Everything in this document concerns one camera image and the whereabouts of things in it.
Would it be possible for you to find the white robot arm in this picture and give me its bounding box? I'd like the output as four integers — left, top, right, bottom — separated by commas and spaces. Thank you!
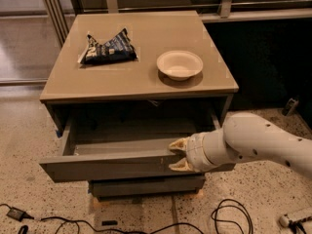
169, 112, 312, 178

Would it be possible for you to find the small black floor object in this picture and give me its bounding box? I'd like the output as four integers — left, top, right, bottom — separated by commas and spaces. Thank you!
101, 220, 118, 226

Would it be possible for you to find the metal window railing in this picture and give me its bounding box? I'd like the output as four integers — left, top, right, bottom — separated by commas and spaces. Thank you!
43, 0, 312, 44

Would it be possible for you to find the white paper bowl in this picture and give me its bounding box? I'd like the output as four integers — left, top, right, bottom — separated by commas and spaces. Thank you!
157, 51, 203, 81

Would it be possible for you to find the grey bottom drawer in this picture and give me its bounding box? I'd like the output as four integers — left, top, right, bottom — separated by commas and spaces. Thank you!
89, 174, 206, 198

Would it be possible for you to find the dark object by wall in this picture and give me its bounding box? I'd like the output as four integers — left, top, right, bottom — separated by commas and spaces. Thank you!
282, 97, 299, 116

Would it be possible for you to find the grey drawer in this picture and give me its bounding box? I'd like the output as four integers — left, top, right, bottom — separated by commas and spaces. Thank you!
89, 174, 206, 198
40, 108, 222, 182

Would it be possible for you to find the black power adapter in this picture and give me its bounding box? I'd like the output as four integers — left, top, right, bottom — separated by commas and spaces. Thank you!
7, 207, 33, 221

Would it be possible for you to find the white power strip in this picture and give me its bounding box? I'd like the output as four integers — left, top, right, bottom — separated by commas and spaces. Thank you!
278, 207, 312, 228

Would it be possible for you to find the black floor cable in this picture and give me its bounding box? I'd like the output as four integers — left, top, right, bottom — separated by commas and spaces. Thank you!
0, 198, 254, 234

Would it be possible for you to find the grey top drawer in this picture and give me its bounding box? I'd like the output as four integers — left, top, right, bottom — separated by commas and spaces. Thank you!
40, 108, 222, 182

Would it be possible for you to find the grey drawer cabinet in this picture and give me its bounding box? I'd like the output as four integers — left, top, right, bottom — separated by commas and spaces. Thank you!
39, 10, 240, 203

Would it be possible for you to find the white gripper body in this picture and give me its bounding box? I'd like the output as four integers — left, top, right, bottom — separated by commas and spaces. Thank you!
186, 132, 230, 172

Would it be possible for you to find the dark blue chip bag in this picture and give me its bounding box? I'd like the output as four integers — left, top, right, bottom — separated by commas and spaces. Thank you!
78, 28, 137, 65

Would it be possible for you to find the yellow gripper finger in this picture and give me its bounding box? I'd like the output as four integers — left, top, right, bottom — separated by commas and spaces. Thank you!
169, 158, 194, 172
168, 137, 188, 152

